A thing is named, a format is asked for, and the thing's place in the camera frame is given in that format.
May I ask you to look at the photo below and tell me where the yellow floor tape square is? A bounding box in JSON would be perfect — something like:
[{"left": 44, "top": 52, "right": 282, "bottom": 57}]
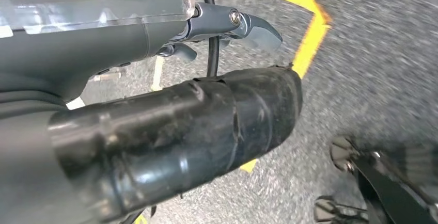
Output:
[{"left": 133, "top": 0, "right": 332, "bottom": 224}]

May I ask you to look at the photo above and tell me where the black robot leg with foot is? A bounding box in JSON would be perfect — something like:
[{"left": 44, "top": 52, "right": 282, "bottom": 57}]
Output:
[{"left": 314, "top": 136, "right": 438, "bottom": 224}]

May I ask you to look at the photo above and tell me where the thick black hanging cable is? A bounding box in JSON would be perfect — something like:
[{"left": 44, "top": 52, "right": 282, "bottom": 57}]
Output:
[{"left": 195, "top": 0, "right": 221, "bottom": 78}]

